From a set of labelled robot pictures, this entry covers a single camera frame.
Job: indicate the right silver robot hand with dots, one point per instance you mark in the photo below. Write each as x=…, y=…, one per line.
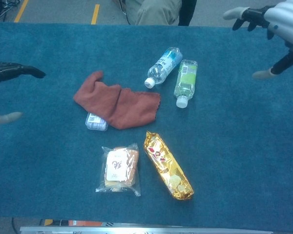
x=290, y=19

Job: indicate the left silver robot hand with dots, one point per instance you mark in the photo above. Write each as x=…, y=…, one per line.
x=14, y=69

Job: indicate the clear plastic box purple label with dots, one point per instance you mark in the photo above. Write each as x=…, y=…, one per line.
x=95, y=124

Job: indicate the brown cloth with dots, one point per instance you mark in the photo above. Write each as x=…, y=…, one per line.
x=127, y=107

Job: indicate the bagged bread with white label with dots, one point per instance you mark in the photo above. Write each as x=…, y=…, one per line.
x=117, y=168

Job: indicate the gold foil biscuit packet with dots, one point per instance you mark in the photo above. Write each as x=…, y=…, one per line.
x=166, y=163

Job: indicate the bystander's dark-sleeved arm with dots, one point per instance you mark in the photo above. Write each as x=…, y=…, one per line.
x=188, y=12

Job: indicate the green-label clear water bottle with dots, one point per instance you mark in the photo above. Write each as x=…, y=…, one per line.
x=186, y=80

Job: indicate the bystander's khaki trousers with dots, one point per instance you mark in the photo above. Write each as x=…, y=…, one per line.
x=156, y=12

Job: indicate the blue-label clear water bottle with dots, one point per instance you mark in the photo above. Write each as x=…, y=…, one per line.
x=163, y=65

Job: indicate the teal table carpet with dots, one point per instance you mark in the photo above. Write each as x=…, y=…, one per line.
x=234, y=146

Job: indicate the orange base part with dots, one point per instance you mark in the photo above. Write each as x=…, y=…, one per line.
x=83, y=223

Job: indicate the aluminium rail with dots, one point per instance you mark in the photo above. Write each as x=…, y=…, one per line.
x=136, y=230

